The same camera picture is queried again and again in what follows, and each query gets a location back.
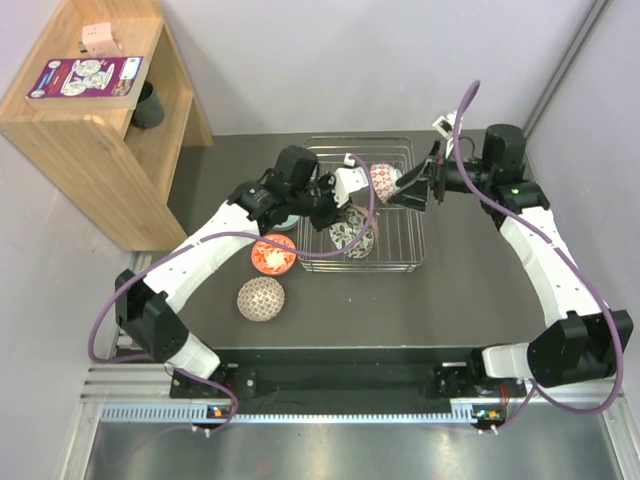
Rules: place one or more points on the black white paisley bowl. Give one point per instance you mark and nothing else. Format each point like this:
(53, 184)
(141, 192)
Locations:
(344, 233)

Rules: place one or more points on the red floral bowl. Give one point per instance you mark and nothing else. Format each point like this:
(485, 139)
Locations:
(271, 260)

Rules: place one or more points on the pink power adapter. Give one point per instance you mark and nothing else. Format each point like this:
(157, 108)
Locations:
(97, 40)

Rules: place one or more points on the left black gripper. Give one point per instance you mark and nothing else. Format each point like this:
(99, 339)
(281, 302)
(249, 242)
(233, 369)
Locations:
(333, 213)

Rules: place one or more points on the beige lattice patterned bowl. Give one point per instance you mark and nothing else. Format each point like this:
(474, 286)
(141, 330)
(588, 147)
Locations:
(261, 299)

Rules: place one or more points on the aluminium rail frame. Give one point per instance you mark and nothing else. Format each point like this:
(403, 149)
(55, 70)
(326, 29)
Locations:
(141, 416)

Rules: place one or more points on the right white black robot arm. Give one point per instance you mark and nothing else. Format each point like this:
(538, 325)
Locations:
(576, 345)

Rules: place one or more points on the wooden shelf unit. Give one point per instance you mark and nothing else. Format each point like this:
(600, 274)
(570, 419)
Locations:
(118, 175)

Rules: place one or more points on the mint green bowl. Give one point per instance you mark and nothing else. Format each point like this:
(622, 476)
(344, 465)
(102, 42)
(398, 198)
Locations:
(288, 224)

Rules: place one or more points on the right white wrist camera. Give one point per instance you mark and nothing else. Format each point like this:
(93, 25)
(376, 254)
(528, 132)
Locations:
(444, 124)

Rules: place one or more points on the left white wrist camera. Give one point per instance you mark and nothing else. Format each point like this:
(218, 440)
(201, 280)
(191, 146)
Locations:
(350, 178)

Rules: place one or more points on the purple book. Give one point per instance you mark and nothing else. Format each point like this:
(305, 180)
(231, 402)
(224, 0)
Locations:
(89, 83)

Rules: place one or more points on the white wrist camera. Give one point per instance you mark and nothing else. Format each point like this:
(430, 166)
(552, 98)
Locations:
(350, 178)
(444, 124)

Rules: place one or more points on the white red patterned bowl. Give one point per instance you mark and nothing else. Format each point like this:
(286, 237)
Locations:
(385, 177)

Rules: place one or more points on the dark grey cup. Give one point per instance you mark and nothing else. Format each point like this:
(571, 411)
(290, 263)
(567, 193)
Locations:
(149, 112)

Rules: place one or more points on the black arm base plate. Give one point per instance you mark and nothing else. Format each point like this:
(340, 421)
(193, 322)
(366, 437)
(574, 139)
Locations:
(289, 382)

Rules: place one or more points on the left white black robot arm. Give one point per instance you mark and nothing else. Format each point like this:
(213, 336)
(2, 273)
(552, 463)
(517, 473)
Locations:
(148, 309)

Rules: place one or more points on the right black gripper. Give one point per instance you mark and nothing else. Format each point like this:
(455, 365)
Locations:
(415, 195)

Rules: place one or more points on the metal wire dish rack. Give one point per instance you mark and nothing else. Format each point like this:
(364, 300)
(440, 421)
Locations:
(399, 245)

